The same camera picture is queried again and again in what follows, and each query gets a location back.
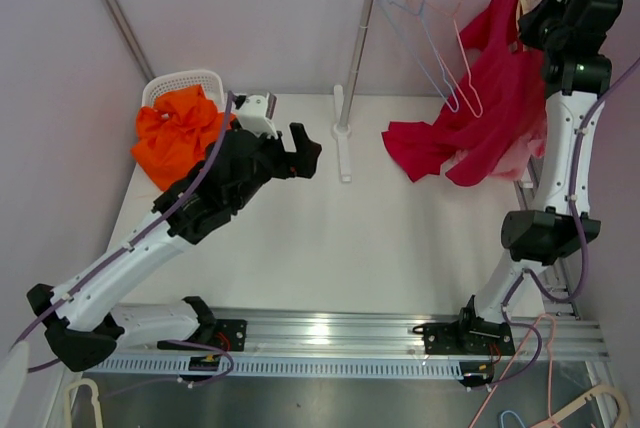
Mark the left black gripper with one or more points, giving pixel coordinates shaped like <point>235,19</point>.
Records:
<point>307,152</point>

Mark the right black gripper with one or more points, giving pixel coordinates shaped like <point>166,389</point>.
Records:
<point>529,24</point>

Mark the red t shirt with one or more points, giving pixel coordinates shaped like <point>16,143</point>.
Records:
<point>493,122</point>

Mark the pink wire hanger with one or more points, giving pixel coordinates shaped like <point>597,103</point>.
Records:
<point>462,53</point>

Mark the orange t shirt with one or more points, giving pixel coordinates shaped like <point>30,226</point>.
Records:
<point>173,134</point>

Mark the pink t shirt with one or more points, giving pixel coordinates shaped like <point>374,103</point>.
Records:
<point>469,167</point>

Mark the beige plastic hanger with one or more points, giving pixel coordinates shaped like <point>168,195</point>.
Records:
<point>522,8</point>

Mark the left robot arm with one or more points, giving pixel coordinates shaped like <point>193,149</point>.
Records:
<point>85,321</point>

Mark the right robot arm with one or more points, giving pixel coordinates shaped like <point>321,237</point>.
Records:
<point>569,33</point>

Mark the blue hanger on floor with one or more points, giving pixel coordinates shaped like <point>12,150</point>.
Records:
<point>510,415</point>

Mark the beige hanger on floor right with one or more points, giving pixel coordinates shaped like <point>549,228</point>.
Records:
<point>599,394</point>

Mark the white plastic laundry basket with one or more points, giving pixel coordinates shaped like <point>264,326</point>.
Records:
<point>210,82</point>

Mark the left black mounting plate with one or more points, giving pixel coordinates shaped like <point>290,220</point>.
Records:
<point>220,335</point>

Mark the black mounting plate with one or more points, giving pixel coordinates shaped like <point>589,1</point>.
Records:
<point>220,335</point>
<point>478,338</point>

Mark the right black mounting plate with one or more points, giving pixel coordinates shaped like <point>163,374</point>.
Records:
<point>478,338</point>

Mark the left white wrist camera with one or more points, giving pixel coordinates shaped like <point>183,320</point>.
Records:
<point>255,113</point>

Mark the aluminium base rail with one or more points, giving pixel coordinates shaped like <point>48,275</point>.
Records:
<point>308,334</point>

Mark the white slotted cable duct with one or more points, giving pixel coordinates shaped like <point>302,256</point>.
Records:
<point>291,367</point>

